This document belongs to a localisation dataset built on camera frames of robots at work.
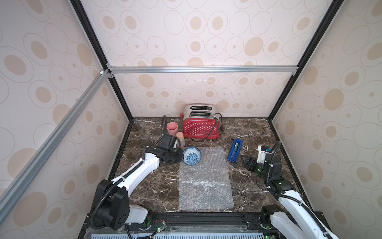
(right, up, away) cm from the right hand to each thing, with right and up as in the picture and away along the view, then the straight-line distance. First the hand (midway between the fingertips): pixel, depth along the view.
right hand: (251, 157), depth 82 cm
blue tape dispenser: (-6, +2, +12) cm, 14 cm away
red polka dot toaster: (-28, +21, +13) cm, 37 cm away
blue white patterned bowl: (-33, 0, +6) cm, 33 cm away
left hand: (-35, +1, +1) cm, 35 cm away
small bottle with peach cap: (-41, +11, +15) cm, 45 cm away
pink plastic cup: (-46, +16, +20) cm, 53 cm away
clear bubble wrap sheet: (-25, -17, +3) cm, 30 cm away
